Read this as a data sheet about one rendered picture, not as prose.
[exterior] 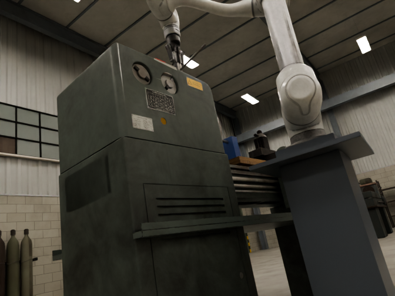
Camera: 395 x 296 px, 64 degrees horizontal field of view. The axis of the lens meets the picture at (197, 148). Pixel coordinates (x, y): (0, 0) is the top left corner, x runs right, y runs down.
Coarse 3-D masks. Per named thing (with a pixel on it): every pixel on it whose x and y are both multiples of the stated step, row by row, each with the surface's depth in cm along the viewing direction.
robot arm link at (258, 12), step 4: (256, 0) 156; (288, 0) 156; (256, 4) 159; (288, 4) 157; (256, 8) 160; (260, 8) 158; (256, 12) 162; (260, 12) 161; (256, 16) 165; (260, 16) 164; (264, 16) 165
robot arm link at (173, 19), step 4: (172, 12) 171; (176, 12) 177; (172, 16) 172; (176, 16) 175; (164, 20) 171; (168, 20) 172; (172, 20) 173; (176, 20) 175; (160, 24) 176; (164, 24) 174; (168, 24) 174; (172, 24) 174; (176, 24) 175
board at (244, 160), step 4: (240, 156) 175; (232, 160) 177; (236, 160) 175; (240, 160) 174; (244, 160) 176; (248, 160) 180; (252, 160) 183; (256, 160) 187; (260, 160) 191; (264, 160) 194; (236, 164) 176; (240, 164) 177; (244, 164) 179; (248, 164) 180; (252, 164) 182
